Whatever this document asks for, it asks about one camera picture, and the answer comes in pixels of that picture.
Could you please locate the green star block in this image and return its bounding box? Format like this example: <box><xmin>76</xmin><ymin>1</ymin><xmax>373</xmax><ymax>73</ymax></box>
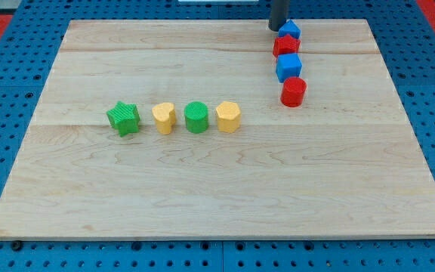
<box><xmin>106</xmin><ymin>101</ymin><xmax>140</xmax><ymax>137</ymax></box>

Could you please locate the red star block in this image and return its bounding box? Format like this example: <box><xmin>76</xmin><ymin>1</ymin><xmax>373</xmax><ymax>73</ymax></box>
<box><xmin>272</xmin><ymin>34</ymin><xmax>301</xmax><ymax>57</ymax></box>

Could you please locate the yellow hexagon block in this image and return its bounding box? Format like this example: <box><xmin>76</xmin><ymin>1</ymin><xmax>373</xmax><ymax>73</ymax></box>
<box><xmin>216</xmin><ymin>101</ymin><xmax>241</xmax><ymax>133</ymax></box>

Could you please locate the green cylinder block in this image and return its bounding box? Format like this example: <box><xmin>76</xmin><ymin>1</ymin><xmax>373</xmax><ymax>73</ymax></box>
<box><xmin>184</xmin><ymin>101</ymin><xmax>208</xmax><ymax>134</ymax></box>

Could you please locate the yellow heart block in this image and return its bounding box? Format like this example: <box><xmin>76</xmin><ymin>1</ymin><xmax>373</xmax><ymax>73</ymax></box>
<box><xmin>152</xmin><ymin>102</ymin><xmax>177</xmax><ymax>134</ymax></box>

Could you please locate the red cylinder block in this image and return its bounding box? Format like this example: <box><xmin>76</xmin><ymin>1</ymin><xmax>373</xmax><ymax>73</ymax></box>
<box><xmin>280</xmin><ymin>76</ymin><xmax>307</xmax><ymax>107</ymax></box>

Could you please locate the blue cube block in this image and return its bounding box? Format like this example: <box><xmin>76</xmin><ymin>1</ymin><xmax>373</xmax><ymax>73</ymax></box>
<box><xmin>276</xmin><ymin>53</ymin><xmax>302</xmax><ymax>83</ymax></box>

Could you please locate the blue pentagon block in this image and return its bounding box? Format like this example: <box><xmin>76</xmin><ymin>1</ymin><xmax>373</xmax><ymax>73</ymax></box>
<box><xmin>278</xmin><ymin>20</ymin><xmax>301</xmax><ymax>39</ymax></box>

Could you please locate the light wooden board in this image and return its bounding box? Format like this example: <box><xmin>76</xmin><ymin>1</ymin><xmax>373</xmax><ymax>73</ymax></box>
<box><xmin>0</xmin><ymin>20</ymin><xmax>435</xmax><ymax>241</ymax></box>

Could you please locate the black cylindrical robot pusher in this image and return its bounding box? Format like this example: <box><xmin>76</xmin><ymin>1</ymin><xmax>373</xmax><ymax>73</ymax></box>
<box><xmin>268</xmin><ymin>0</ymin><xmax>290</xmax><ymax>32</ymax></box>

